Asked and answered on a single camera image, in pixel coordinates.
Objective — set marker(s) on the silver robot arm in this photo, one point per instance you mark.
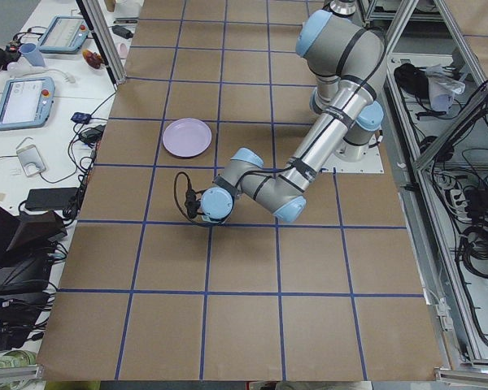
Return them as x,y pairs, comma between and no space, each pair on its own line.
349,64

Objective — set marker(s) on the lilac round plate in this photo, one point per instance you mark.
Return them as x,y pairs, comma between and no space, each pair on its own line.
187,138

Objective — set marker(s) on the pink plastic cup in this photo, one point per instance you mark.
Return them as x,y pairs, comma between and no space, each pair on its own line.
122,50

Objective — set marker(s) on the light blue plastic cup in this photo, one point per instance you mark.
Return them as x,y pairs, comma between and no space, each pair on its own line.
32,54

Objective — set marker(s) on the small blue usb device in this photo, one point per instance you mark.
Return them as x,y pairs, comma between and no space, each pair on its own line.
81,118

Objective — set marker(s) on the black flat power brick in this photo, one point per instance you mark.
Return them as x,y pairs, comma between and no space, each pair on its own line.
40,199

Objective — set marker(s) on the black power adapter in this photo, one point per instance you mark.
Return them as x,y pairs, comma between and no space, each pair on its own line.
121,31

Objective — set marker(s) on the red yellow mango toy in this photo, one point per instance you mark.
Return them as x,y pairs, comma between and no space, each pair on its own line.
93,59

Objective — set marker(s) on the white power strip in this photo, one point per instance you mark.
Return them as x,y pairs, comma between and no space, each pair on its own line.
458,204

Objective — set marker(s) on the dark brown box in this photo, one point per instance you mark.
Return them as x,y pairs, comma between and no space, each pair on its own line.
36,228

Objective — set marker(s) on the near blue teach pendant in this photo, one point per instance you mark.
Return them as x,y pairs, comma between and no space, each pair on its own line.
26,103

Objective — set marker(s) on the blue teach pendant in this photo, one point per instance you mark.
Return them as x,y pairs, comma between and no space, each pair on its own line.
26,103
65,35

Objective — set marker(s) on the far blue teach pendant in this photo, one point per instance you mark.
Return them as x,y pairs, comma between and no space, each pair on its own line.
65,35

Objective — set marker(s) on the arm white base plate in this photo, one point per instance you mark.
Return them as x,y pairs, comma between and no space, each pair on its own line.
353,159

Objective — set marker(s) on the aluminium frame post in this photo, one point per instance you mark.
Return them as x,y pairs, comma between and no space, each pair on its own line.
95,20

